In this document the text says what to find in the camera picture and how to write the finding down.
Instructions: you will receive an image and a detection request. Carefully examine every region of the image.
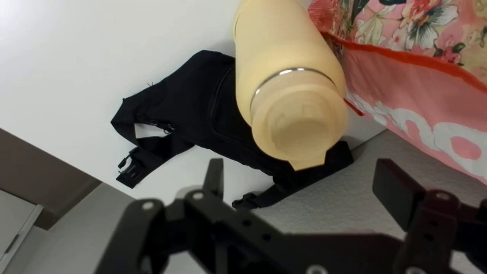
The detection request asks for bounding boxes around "black strapped cloth pouch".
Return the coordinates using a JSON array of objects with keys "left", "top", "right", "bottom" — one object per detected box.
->
[{"left": 110, "top": 49, "right": 356, "bottom": 212}]

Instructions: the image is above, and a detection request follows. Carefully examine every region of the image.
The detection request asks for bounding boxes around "floral bag with orange handles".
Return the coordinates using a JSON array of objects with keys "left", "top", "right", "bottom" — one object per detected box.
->
[{"left": 303, "top": 0, "right": 487, "bottom": 186}]

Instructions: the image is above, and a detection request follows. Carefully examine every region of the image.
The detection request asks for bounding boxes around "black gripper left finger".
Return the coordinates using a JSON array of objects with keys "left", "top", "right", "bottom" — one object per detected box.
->
[{"left": 95, "top": 157, "right": 286, "bottom": 274}]

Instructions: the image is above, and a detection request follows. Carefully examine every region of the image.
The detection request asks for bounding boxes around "pale yellow insulated bottle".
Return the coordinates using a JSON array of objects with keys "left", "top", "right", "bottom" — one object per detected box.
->
[{"left": 232, "top": 0, "right": 352, "bottom": 173}]

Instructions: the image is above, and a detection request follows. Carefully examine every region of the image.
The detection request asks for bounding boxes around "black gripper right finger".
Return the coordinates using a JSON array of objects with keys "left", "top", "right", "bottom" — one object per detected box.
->
[{"left": 372, "top": 157, "right": 487, "bottom": 274}]

